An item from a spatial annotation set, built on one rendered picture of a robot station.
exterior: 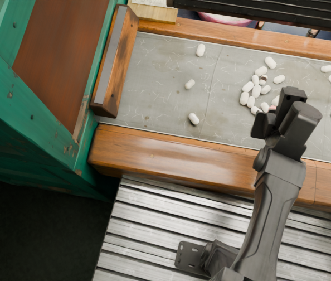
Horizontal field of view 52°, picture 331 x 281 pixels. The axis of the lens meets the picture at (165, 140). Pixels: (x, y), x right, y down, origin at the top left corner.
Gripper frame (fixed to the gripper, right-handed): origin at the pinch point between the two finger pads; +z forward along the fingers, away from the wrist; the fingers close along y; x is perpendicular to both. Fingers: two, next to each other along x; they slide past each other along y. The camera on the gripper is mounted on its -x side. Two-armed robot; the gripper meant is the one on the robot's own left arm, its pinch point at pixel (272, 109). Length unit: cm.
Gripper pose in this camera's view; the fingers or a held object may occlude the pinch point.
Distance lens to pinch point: 86.2
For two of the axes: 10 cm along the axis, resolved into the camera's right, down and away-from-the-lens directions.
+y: -9.8, -1.7, 0.6
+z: 1.5, -5.4, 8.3
